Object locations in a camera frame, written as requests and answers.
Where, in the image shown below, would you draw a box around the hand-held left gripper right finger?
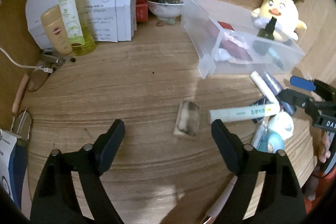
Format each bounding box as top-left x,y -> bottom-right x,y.
211,119 -> 307,224

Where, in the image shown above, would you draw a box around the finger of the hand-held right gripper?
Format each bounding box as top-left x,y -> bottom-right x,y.
290,75 -> 336,103
278,89 -> 316,112

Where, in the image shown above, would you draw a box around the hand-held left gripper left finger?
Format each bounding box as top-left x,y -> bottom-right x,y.
30,119 -> 126,224

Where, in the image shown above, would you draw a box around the purple marker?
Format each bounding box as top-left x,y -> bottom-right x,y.
262,71 -> 296,114

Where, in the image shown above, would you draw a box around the white blue rabbit figure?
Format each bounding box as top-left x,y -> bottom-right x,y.
256,111 -> 294,153

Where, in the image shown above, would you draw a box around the mint green tube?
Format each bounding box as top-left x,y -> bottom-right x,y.
209,103 -> 281,124

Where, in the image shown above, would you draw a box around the white lip balm stick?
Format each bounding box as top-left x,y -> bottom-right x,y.
250,71 -> 280,105

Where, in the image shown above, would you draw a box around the light blue tube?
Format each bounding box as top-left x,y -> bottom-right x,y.
251,120 -> 267,147

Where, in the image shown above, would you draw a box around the black staple box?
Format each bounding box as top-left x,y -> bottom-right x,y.
251,97 -> 271,123

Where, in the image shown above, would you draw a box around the blue tape roll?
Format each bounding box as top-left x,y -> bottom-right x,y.
268,48 -> 281,60

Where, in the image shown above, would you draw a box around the dark green spray bottle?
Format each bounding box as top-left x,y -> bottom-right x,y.
253,17 -> 279,56

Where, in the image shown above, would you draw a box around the braided bracelet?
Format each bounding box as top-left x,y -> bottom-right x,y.
214,31 -> 250,62

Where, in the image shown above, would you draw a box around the clear plastic box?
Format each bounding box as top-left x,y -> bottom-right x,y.
181,0 -> 305,79

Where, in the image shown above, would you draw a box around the person's right hand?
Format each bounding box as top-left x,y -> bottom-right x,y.
317,132 -> 332,163

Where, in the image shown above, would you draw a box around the red clothing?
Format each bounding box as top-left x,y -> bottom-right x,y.
302,172 -> 332,214

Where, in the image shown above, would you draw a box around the yellow chick plush toy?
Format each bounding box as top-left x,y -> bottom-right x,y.
251,0 -> 307,42

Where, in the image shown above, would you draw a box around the small metal tool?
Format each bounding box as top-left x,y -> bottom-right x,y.
41,50 -> 76,67

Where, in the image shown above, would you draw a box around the blue white carton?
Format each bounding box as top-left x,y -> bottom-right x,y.
0,128 -> 28,210

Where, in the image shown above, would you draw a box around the eyeglasses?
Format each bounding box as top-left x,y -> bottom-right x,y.
12,64 -> 57,147

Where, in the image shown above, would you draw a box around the yellow-green spray bottle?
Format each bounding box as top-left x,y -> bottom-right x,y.
52,0 -> 96,56

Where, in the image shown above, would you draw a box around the tan sunscreen bottle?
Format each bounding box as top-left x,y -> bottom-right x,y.
41,5 -> 72,55

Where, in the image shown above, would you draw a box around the white folded leaflet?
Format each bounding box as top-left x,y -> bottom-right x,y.
76,0 -> 137,43

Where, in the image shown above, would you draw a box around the white ceramic bowl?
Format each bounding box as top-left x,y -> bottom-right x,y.
146,0 -> 184,21

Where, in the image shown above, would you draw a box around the white tube green print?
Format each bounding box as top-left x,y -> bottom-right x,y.
55,0 -> 86,46

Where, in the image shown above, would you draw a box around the white carton box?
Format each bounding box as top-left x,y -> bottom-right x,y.
26,0 -> 61,48

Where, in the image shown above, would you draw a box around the white cable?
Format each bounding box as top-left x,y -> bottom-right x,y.
0,47 -> 51,73

